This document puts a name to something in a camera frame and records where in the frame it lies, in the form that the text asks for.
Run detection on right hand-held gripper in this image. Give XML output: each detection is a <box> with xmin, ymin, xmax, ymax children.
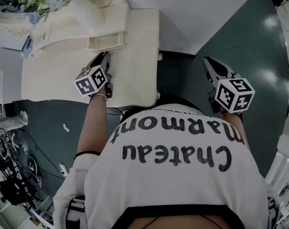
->
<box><xmin>203</xmin><ymin>56</ymin><xmax>256</xmax><ymax>122</ymax></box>

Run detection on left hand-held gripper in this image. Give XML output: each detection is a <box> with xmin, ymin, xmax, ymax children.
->
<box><xmin>74</xmin><ymin>52</ymin><xmax>114</xmax><ymax>99</ymax></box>

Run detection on white drawer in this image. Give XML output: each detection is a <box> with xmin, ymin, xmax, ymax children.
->
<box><xmin>83</xmin><ymin>31</ymin><xmax>125</xmax><ymax>54</ymax></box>

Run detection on cream ornate dressing table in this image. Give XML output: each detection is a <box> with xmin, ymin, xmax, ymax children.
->
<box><xmin>0</xmin><ymin>0</ymin><xmax>161</xmax><ymax>108</ymax></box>

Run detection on person's left forearm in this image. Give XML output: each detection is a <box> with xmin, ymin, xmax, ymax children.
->
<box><xmin>76</xmin><ymin>94</ymin><xmax>109</xmax><ymax>156</ymax></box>

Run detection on person's right forearm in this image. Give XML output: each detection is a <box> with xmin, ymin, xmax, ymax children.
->
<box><xmin>222</xmin><ymin>112</ymin><xmax>250</xmax><ymax>149</ymax></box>

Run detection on white textured vase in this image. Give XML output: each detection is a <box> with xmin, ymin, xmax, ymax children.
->
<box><xmin>67</xmin><ymin>0</ymin><xmax>106</xmax><ymax>32</ymax></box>

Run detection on person's black trousers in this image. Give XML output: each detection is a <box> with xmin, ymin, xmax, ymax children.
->
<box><xmin>156</xmin><ymin>93</ymin><xmax>202</xmax><ymax>115</ymax></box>

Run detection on blue printed card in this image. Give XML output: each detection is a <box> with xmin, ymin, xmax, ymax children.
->
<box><xmin>21</xmin><ymin>34</ymin><xmax>35</xmax><ymax>57</ymax></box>

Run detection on white humanoid robot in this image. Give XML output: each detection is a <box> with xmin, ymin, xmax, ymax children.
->
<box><xmin>0</xmin><ymin>110</ymin><xmax>29</xmax><ymax>130</ymax></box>

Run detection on tall white cabinet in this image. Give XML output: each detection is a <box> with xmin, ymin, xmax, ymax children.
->
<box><xmin>0</xmin><ymin>45</ymin><xmax>24</xmax><ymax>104</ymax></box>

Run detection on white power strip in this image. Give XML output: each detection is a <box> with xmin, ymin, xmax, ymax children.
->
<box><xmin>58</xmin><ymin>162</ymin><xmax>68</xmax><ymax>178</ymax></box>

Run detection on white shelving rack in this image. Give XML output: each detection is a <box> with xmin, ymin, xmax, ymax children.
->
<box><xmin>265</xmin><ymin>132</ymin><xmax>289</xmax><ymax>224</ymax></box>

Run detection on person's white printed shirt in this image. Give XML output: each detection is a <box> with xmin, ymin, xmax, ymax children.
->
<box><xmin>53</xmin><ymin>104</ymin><xmax>278</xmax><ymax>229</ymax></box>

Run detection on oval black white device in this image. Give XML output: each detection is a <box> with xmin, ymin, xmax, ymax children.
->
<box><xmin>27</xmin><ymin>156</ymin><xmax>40</xmax><ymax>176</ymax></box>

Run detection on person's bare neck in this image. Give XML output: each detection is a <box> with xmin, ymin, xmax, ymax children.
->
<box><xmin>132</xmin><ymin>215</ymin><xmax>233</xmax><ymax>229</ymax></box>

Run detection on black equipment pile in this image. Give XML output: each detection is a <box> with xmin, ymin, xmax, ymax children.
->
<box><xmin>0</xmin><ymin>151</ymin><xmax>43</xmax><ymax>209</ymax></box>

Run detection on white paper sheet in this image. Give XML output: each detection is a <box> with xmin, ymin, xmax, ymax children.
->
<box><xmin>31</xmin><ymin>208</ymin><xmax>54</xmax><ymax>229</ymax></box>

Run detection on thin gold bracelet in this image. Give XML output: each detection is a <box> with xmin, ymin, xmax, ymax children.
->
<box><xmin>90</xmin><ymin>93</ymin><xmax>109</xmax><ymax>102</ymax></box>

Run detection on striped shoulder strap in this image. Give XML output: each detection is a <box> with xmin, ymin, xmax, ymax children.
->
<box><xmin>267</xmin><ymin>197</ymin><xmax>280</xmax><ymax>226</ymax></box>
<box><xmin>65</xmin><ymin>196</ymin><xmax>86</xmax><ymax>229</ymax></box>

